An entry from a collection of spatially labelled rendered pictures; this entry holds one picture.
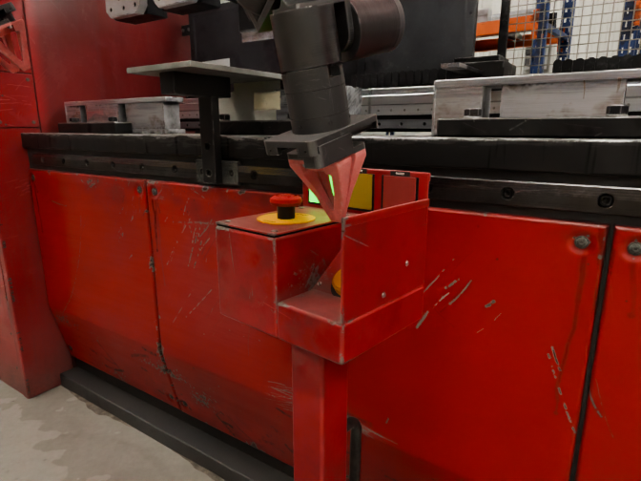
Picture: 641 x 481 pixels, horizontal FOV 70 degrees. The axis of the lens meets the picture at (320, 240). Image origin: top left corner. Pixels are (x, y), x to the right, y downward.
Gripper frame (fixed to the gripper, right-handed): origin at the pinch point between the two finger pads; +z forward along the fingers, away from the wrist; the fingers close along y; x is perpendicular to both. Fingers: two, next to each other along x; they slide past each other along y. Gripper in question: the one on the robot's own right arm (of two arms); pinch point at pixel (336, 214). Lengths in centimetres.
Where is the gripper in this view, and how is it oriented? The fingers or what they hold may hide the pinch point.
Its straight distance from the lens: 48.4
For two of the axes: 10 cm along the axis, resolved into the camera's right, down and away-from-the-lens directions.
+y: 6.4, -4.2, 6.4
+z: 1.7, 9.0, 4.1
